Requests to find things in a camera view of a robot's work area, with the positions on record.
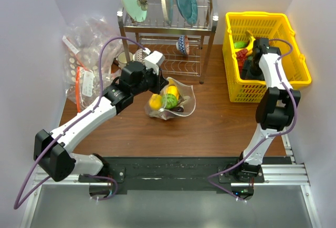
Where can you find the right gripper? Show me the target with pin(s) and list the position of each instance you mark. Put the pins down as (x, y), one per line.
(246, 73)

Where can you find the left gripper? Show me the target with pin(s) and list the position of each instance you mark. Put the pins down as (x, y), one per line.
(160, 81)

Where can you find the yellow toy lemon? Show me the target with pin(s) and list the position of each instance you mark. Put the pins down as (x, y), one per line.
(155, 102)

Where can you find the yellow toy pepper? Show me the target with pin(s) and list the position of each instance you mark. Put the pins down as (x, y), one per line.
(173, 90)

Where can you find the green toy lime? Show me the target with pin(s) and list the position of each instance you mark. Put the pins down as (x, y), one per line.
(169, 101)

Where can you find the clear zip top bag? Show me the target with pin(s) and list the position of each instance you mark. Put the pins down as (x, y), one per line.
(165, 114)

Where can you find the purple toy eggplant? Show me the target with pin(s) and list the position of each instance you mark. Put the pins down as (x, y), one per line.
(177, 109)

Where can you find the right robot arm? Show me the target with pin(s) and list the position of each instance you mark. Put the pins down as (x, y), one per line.
(276, 110)

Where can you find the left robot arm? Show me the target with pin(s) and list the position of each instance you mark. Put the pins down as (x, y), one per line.
(53, 151)

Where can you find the orange zipper bag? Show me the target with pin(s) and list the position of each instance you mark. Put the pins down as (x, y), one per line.
(84, 87)

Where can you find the red toy lobster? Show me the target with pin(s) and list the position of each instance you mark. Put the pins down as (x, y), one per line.
(241, 56)

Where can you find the yellow toy banana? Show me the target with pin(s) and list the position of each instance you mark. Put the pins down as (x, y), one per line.
(250, 44)

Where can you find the green toy fruit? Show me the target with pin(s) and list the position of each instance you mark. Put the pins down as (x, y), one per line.
(240, 44)

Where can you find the grey patterned bowl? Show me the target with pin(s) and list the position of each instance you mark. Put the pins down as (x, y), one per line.
(139, 56)

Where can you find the cream enamel mug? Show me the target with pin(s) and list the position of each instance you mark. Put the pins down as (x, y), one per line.
(122, 60)

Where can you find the blue patterned bowl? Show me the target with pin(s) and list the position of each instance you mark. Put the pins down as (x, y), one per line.
(182, 45)

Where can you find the metal dish rack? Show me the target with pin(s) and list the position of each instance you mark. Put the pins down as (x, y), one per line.
(155, 34)

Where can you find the yellow plastic basket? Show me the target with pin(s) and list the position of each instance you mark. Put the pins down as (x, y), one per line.
(274, 26)

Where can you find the pile of clear bags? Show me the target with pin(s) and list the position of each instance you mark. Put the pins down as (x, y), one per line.
(83, 40)

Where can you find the teal blue plate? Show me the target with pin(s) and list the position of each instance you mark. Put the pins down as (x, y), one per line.
(189, 11)

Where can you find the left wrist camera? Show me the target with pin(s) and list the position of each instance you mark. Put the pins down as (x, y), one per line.
(153, 61)

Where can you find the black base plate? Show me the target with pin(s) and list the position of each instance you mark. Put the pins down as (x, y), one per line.
(178, 174)

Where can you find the aluminium frame rail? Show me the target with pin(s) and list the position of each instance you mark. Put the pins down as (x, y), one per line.
(180, 192)

